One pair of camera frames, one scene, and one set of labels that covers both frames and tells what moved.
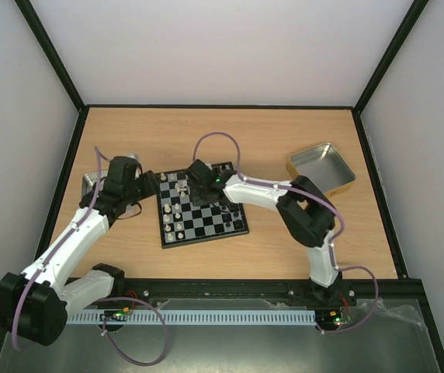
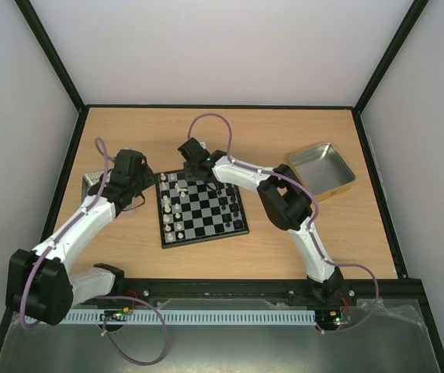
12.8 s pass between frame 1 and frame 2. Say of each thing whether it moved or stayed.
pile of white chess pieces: stayed
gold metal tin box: stayed
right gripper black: moved
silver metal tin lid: stayed
